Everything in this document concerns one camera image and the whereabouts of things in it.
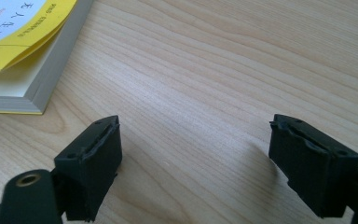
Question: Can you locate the yellow and white paperback book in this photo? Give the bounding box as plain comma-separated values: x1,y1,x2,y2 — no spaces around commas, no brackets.
0,0,95,116

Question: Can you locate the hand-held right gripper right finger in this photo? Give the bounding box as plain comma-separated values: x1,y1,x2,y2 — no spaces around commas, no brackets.
268,113,358,219

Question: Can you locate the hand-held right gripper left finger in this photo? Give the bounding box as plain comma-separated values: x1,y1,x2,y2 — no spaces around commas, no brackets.
53,115,123,223

